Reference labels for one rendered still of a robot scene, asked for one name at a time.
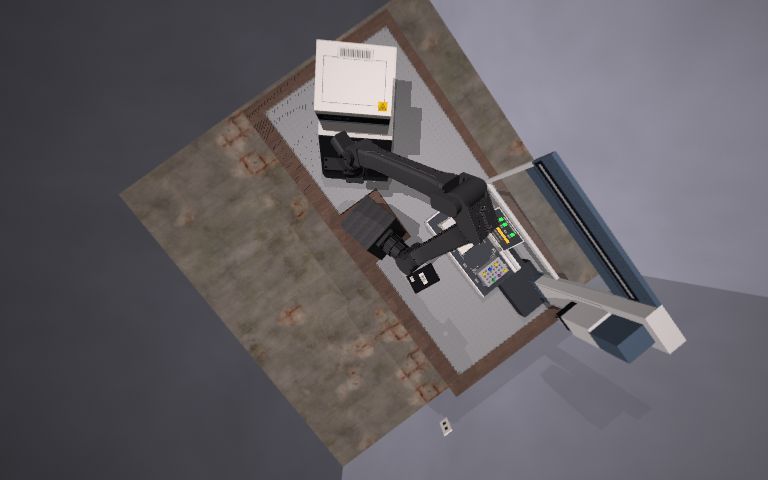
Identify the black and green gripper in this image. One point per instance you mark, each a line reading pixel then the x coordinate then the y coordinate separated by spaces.
pixel 359 177

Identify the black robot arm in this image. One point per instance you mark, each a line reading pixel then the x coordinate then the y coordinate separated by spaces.
pixel 463 197

